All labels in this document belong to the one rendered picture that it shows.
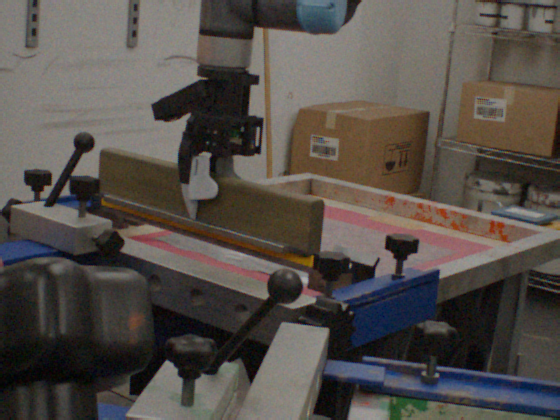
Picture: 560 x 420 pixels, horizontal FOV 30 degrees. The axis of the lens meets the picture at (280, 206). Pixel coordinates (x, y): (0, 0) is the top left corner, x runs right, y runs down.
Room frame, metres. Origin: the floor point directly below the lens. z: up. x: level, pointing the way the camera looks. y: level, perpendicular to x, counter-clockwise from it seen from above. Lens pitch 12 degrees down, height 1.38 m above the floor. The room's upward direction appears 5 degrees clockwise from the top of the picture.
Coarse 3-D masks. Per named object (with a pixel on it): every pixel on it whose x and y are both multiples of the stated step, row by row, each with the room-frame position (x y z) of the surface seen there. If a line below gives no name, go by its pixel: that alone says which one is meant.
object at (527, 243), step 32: (320, 192) 2.06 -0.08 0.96; (352, 192) 2.01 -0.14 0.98; (384, 192) 1.99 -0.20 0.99; (448, 224) 1.88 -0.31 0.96; (480, 224) 1.84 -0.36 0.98; (512, 224) 1.80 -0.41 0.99; (480, 256) 1.55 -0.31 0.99; (512, 256) 1.59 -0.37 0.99; (544, 256) 1.68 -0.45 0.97; (448, 288) 1.43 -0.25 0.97
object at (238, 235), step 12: (120, 204) 1.50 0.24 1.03; (132, 204) 1.49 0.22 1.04; (144, 204) 1.48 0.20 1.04; (156, 216) 1.46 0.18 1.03; (168, 216) 1.44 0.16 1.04; (180, 216) 1.43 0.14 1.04; (204, 228) 1.40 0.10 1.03; (216, 228) 1.38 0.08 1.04; (228, 228) 1.38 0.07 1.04; (240, 240) 1.36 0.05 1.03; (252, 240) 1.34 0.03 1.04; (264, 240) 1.34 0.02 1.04; (276, 252) 1.32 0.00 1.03; (288, 252) 1.32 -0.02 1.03
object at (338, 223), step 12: (324, 216) 1.88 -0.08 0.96; (336, 216) 1.89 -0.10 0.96; (348, 216) 1.90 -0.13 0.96; (360, 216) 1.91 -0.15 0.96; (324, 228) 1.79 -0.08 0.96; (336, 228) 1.80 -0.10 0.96; (348, 228) 1.80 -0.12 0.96; (360, 228) 1.81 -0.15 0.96; (372, 228) 1.82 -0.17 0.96; (384, 228) 1.83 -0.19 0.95; (144, 240) 1.60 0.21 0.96; (156, 240) 1.60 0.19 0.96; (324, 240) 1.70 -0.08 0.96; (180, 252) 1.54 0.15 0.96; (192, 252) 1.55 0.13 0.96; (216, 264) 1.50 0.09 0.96; (228, 264) 1.50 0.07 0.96
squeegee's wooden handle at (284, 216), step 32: (128, 160) 1.51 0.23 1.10; (160, 160) 1.49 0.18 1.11; (128, 192) 1.51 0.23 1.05; (160, 192) 1.47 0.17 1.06; (224, 192) 1.39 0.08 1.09; (256, 192) 1.36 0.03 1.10; (288, 192) 1.35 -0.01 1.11; (224, 224) 1.39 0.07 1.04; (256, 224) 1.36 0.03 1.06; (288, 224) 1.33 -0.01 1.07; (320, 224) 1.32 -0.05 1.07
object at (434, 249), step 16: (336, 240) 1.71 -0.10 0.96; (352, 240) 1.72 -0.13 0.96; (368, 240) 1.73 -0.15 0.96; (384, 240) 1.74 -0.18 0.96; (432, 240) 1.77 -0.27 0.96; (448, 240) 1.78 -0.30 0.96; (464, 240) 1.79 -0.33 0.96; (384, 256) 1.63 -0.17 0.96; (416, 256) 1.65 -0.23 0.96; (432, 256) 1.66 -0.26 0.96; (448, 256) 1.67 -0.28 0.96; (464, 256) 1.68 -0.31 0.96; (240, 272) 1.47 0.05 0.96; (256, 272) 1.47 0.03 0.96; (384, 272) 1.53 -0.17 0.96; (304, 288) 1.41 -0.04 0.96
